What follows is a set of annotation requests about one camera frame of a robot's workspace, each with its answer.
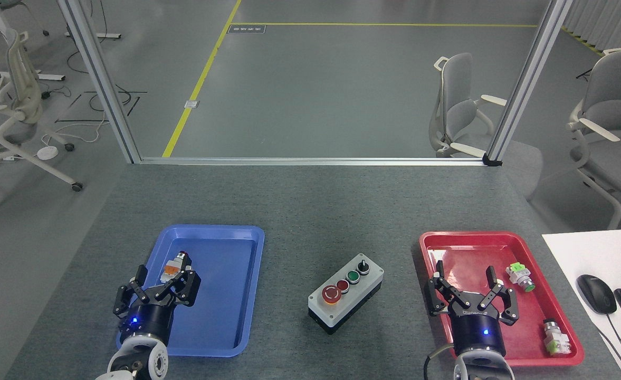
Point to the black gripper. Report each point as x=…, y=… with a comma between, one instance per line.
x=479, y=332
x=149, y=322

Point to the grey control box with buttons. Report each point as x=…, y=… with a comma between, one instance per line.
x=357, y=295

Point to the red plastic tray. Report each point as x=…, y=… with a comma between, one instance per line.
x=526, y=306

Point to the blue plastic tray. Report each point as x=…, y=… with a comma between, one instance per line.
x=226, y=295

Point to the black computer mouse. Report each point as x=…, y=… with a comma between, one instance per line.
x=596, y=293

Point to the white side table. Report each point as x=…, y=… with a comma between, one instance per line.
x=600, y=253

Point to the white round floor socket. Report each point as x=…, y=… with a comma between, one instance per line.
x=47, y=152

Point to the grey office chair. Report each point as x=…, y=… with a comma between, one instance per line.
x=616, y=105
x=458, y=111

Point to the metal floor outlet plate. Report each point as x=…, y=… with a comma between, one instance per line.
x=191, y=104

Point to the white mesh office chair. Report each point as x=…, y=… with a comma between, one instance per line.
x=22, y=100

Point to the white desk base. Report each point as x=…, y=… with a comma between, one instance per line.
x=96, y=35

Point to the dark floor label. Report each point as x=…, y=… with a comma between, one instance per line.
x=246, y=29

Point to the red push button switch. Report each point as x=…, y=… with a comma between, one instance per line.
x=172, y=266

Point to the green push button switch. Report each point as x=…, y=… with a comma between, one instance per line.
x=518, y=275

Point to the silver and green switch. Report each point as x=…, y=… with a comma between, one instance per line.
x=555, y=339

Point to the silver aluminium frame rail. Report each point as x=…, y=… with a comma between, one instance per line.
x=310, y=161

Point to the silver aluminium frame post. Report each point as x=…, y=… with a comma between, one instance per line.
x=102, y=84
x=526, y=84

